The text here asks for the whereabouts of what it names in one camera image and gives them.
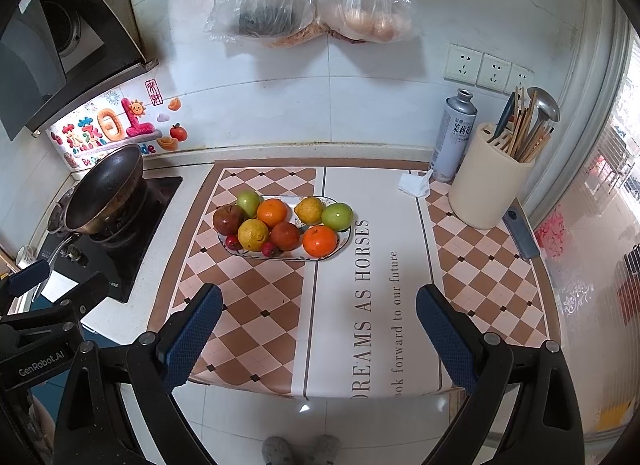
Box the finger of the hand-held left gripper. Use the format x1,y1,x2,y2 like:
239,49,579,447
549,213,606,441
0,272,111,335
0,259,53,298

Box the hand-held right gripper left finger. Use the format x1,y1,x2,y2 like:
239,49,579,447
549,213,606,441
52,283,224,465

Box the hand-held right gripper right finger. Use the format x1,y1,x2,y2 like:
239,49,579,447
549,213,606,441
415,284,586,465

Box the dark red apple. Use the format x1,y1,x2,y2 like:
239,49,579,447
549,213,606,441
212,204,246,236

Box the dark reddish orange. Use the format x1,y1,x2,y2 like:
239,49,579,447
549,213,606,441
270,221,302,251

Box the floral oval plate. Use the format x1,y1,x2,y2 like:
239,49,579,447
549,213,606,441
216,195,353,262

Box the green apple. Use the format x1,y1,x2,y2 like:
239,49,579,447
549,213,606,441
236,191,262,218
321,202,354,232

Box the person's left forearm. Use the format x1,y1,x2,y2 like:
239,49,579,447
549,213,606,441
30,392,55,465

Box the black gas stove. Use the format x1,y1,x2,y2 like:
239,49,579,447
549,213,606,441
37,176,183,303

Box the checkered counter mat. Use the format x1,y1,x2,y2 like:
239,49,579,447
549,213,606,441
146,160,563,400

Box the dark metal wok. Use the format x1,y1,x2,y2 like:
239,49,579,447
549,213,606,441
45,144,146,266

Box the yellow lemon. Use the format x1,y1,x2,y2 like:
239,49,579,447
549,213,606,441
294,196,324,226
237,219,271,252

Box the grey fuzzy slipper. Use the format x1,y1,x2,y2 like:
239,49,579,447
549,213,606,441
305,435,341,465
261,436,295,465

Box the red paper cutout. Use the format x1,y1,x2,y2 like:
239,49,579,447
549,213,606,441
534,205,568,261

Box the white crumpled tissue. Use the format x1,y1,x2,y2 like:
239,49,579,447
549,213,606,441
398,170,435,198

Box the cream utensil holder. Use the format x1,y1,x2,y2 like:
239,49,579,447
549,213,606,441
447,121,533,230

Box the grey spray can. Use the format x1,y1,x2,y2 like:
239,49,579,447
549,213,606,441
430,89,478,183

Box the black range hood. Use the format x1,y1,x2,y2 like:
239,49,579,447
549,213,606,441
0,0,158,140

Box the bundle of wooden chopsticks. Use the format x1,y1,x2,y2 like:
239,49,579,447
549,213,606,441
500,86,556,163

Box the window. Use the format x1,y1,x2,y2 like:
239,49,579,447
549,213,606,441
535,35,640,446

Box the metal ladle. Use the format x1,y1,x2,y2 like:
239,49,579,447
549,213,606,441
525,86,561,146

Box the colourful wall stickers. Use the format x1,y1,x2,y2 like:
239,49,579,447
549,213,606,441
46,77,191,168

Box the white wall socket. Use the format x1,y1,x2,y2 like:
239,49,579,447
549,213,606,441
444,43,485,83
507,63,535,96
476,53,513,92

